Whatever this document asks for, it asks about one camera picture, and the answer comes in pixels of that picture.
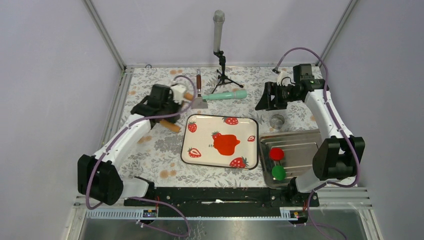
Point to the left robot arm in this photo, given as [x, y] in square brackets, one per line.
[98, 174]

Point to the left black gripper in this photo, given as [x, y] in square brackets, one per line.
[172, 119]

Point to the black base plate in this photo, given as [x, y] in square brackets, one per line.
[217, 202]

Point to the mint green rolling pin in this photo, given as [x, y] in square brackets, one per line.
[239, 94]

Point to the wooden dough roller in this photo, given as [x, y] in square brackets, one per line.
[171, 126]

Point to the stainless steel tray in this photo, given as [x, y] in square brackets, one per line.
[299, 148]

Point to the wooden handled metal scraper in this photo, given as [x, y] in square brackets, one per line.
[198, 102]

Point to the red dough disc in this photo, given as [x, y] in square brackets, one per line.
[276, 154]

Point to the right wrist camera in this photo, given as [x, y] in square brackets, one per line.
[299, 73]

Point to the orange dough piece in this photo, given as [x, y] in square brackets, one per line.
[225, 144]

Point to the floral pattern table mat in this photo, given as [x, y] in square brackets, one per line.
[157, 155]

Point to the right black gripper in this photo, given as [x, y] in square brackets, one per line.
[271, 89]

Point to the green dough disc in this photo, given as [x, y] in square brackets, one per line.
[278, 173]

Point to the strawberry print white tray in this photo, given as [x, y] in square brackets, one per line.
[197, 146]

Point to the black tripod mic stand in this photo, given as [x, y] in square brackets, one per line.
[223, 79]

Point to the silver microphone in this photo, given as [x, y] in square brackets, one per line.
[218, 20]

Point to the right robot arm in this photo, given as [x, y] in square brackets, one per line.
[340, 152]

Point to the small round metal cup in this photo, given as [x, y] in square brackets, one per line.
[277, 121]

